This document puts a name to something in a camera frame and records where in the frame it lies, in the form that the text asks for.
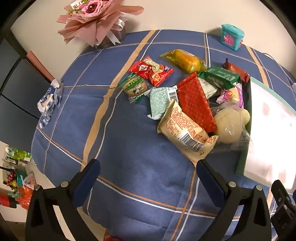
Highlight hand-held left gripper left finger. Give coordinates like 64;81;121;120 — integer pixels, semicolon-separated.
25;159;109;241

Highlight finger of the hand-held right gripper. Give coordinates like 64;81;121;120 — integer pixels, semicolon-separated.
270;179;296;232

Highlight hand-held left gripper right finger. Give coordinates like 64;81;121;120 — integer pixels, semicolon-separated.
196;159;272;241

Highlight white bun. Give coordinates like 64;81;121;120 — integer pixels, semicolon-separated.
209;105;252;153

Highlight cream snack packet with barcode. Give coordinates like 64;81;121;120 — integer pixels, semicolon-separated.
158;99;219;163

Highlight green-edged white box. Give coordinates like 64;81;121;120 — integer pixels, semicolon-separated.
235;76;296;188

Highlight red patterned snack packet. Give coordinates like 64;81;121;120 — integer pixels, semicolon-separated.
177;72;218;133

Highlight pink and white snack packet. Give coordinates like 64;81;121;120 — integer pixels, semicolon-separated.
216;82;244;109

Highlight mint green snack packet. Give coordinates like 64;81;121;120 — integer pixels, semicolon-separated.
147;86;178;120

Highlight green and white biscuit packet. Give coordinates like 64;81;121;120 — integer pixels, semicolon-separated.
117;74;153;103

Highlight dark green snack packet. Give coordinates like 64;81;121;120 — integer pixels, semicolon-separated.
198;66;241;90

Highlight red and white snack packet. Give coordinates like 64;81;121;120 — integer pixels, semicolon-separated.
224;58;250;83

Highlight red heart-print snack packet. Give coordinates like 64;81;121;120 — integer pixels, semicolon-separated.
128;56;174;87

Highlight yellow snack packet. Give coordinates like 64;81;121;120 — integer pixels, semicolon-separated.
159;49;208;75

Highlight blue plaid tablecloth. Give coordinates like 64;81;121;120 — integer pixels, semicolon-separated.
31;30;296;241

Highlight white plastic bag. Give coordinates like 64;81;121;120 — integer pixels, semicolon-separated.
22;174;37;188

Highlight orange plastic bag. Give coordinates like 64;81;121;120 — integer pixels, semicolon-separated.
17;185;33;209

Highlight green printed bag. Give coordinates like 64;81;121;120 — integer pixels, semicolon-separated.
5;146;31;163

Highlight blue and white tissue packet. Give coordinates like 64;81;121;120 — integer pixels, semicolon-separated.
37;79;64;128

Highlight dark grey cabinet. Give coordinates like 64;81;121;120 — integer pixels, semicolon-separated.
0;37;42;121

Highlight teal toy box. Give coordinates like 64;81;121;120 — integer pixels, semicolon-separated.
220;24;245;50

